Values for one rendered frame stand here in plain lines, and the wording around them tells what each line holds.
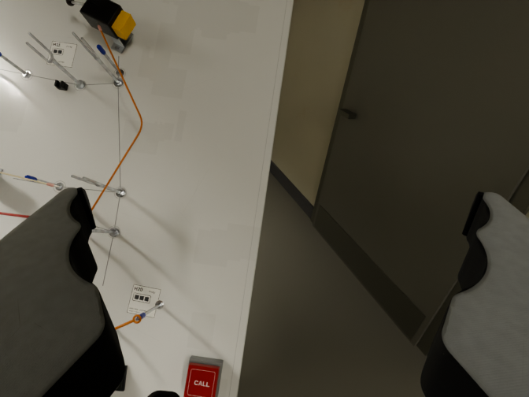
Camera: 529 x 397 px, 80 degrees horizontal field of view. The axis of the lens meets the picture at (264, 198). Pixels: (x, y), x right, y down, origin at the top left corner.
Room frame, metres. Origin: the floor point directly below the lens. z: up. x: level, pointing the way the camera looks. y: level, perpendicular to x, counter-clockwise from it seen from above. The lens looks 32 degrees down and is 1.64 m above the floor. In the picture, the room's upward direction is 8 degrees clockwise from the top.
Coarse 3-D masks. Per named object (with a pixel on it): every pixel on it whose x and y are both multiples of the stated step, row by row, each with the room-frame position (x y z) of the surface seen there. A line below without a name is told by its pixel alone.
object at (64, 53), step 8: (56, 48) 0.64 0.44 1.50; (64, 48) 0.64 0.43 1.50; (72, 48) 0.65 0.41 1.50; (48, 56) 0.63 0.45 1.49; (56, 56) 0.63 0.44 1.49; (64, 56) 0.63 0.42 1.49; (72, 56) 0.64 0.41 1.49; (48, 64) 0.62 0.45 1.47; (64, 64) 0.62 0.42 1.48; (72, 64) 0.63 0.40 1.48
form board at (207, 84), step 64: (0, 0) 0.70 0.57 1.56; (64, 0) 0.71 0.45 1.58; (128, 0) 0.72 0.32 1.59; (192, 0) 0.74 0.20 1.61; (256, 0) 0.75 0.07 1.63; (0, 64) 0.61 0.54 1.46; (128, 64) 0.64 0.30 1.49; (192, 64) 0.65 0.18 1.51; (256, 64) 0.66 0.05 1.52; (0, 128) 0.53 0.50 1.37; (64, 128) 0.54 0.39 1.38; (128, 128) 0.55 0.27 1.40; (192, 128) 0.57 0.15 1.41; (256, 128) 0.58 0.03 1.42; (0, 192) 0.46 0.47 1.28; (128, 192) 0.48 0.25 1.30; (192, 192) 0.49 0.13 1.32; (256, 192) 0.50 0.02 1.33; (128, 256) 0.40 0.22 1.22; (192, 256) 0.42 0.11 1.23; (256, 256) 0.43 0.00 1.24; (128, 320) 0.34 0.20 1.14; (192, 320) 0.35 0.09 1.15; (128, 384) 0.27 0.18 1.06
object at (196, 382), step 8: (192, 368) 0.28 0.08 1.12; (200, 368) 0.28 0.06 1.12; (208, 368) 0.28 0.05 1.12; (216, 368) 0.28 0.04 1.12; (192, 376) 0.27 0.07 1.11; (200, 376) 0.27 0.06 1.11; (208, 376) 0.27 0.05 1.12; (216, 376) 0.27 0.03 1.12; (192, 384) 0.26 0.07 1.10; (200, 384) 0.26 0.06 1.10; (208, 384) 0.27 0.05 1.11; (216, 384) 0.27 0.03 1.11; (184, 392) 0.25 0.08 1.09; (192, 392) 0.26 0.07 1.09; (200, 392) 0.26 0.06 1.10; (208, 392) 0.26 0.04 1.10
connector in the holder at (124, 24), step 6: (120, 12) 0.60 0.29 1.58; (126, 12) 0.60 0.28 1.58; (120, 18) 0.60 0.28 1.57; (126, 18) 0.60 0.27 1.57; (132, 18) 0.61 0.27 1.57; (114, 24) 0.59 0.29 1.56; (120, 24) 0.59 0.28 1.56; (126, 24) 0.60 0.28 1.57; (132, 24) 0.61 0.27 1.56; (114, 30) 0.59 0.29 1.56; (120, 30) 0.58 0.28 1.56; (126, 30) 0.60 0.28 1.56; (120, 36) 0.60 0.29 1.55; (126, 36) 0.60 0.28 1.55
